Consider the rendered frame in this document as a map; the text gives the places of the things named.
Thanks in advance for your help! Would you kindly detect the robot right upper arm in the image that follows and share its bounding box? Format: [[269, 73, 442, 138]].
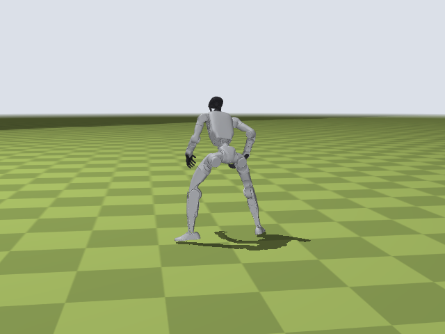
[[232, 117, 256, 138]]

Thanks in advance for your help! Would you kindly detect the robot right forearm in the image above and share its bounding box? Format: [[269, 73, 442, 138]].
[[242, 136, 256, 158]]

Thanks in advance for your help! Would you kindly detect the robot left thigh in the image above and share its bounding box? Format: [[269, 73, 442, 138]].
[[189, 152, 223, 199]]

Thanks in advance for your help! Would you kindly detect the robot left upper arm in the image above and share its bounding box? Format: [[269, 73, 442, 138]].
[[191, 113, 209, 144]]

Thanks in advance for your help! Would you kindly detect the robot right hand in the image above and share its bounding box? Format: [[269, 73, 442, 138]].
[[228, 154, 249, 168]]

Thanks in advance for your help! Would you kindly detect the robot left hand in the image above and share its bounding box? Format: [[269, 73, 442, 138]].
[[186, 154, 196, 168]]

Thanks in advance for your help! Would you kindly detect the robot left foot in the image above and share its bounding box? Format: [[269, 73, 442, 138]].
[[175, 232, 200, 241]]

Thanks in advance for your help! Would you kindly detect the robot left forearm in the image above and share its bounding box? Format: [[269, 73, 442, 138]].
[[185, 135, 196, 157]]

